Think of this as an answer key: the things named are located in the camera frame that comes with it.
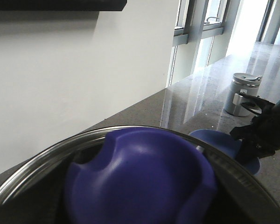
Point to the blue plastic bowl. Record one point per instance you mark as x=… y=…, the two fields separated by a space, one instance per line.
x=226 y=144

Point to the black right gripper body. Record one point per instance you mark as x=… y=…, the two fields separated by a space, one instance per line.
x=262 y=137

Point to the dark range hood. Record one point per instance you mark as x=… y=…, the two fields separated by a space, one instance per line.
x=62 y=5

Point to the glass lid blue knob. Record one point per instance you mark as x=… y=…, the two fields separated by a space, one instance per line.
x=134 y=175

